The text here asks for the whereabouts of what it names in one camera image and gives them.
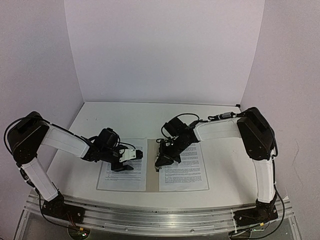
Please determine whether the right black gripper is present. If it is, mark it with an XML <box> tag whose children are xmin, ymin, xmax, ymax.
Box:
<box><xmin>157</xmin><ymin>137</ymin><xmax>191</xmax><ymax>167</ymax></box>

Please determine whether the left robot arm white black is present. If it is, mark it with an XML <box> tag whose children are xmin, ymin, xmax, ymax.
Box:
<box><xmin>3</xmin><ymin>111</ymin><xmax>143</xmax><ymax>226</ymax></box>

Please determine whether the beige file folder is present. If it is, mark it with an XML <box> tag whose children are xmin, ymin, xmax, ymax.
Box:
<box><xmin>95</xmin><ymin>138</ymin><xmax>210</xmax><ymax>193</ymax></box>

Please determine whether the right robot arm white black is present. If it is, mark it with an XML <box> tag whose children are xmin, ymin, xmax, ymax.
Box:
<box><xmin>154</xmin><ymin>107</ymin><xmax>281</xmax><ymax>227</ymax></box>

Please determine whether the metal folder clip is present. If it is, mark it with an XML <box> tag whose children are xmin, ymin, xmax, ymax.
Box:
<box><xmin>154</xmin><ymin>148</ymin><xmax>162</xmax><ymax>172</ymax></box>

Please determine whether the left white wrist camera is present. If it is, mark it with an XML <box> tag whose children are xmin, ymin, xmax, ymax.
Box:
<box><xmin>119</xmin><ymin>149</ymin><xmax>143</xmax><ymax>163</ymax></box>

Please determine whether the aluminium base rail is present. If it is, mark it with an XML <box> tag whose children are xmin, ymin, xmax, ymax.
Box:
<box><xmin>23</xmin><ymin>189</ymin><xmax>293</xmax><ymax>235</ymax></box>

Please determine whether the printed paper sheet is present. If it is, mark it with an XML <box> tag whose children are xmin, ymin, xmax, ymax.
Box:
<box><xmin>96</xmin><ymin>138</ymin><xmax>148</xmax><ymax>192</ymax></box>
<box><xmin>159</xmin><ymin>143</ymin><xmax>209</xmax><ymax>192</ymax></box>

